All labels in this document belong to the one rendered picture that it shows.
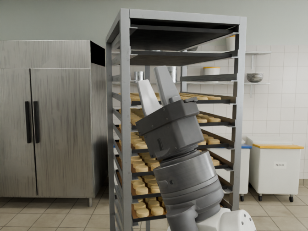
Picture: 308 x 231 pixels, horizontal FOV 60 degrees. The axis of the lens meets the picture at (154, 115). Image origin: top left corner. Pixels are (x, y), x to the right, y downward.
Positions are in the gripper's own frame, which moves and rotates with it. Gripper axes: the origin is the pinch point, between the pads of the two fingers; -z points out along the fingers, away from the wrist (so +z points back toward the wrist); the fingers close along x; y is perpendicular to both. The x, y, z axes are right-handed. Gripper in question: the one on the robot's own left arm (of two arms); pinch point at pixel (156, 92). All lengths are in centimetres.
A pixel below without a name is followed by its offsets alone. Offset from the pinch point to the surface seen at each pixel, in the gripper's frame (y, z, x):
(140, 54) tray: -31, -25, -41
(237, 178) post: -60, 30, -45
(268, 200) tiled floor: -278, 122, -208
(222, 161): -62, 23, -51
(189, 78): -81, -23, -72
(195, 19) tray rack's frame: -49, -31, -28
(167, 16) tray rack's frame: -40, -34, -31
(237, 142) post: -61, 16, -40
